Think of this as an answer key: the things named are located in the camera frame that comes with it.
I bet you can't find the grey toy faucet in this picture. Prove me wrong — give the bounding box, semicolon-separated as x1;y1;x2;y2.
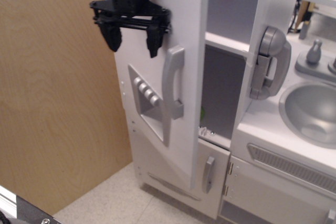
295;39;335;82

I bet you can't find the black metal base frame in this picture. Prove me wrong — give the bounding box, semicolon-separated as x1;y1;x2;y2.
1;186;61;224

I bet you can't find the white fridge door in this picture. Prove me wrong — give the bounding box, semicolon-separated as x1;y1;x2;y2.
114;0;208;189

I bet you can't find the grey toy sink basin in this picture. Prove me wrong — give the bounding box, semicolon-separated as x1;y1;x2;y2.
279;82;335;149

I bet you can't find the white magnetic door catch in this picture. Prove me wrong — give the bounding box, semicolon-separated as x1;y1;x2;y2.
198;126;216;137

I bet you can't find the white lower freezer door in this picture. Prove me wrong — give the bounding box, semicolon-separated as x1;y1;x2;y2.
130;132;230;219

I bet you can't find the grey lower door handle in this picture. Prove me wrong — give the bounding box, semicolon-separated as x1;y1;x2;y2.
202;156;215;194

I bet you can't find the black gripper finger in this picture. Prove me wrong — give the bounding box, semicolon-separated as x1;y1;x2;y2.
98;23;122;52
146;26;164;58

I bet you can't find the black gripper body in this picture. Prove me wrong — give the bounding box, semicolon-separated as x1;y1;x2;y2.
90;0;171;33

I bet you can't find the grey ice dispenser panel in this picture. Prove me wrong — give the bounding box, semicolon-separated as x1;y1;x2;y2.
128;65;171;146

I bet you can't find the grey toy telephone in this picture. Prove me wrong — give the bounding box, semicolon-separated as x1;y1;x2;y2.
250;26;291;100

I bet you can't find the white toy fridge cabinet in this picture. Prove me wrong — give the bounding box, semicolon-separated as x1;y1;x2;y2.
128;0;271;220

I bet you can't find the grey vent grille panel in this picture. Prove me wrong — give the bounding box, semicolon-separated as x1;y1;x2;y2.
247;143;335;194

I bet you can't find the white oven door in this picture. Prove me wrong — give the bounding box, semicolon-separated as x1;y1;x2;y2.
220;156;335;223

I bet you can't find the green toy broccoli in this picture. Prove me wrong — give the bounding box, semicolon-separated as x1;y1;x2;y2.
200;106;205;120

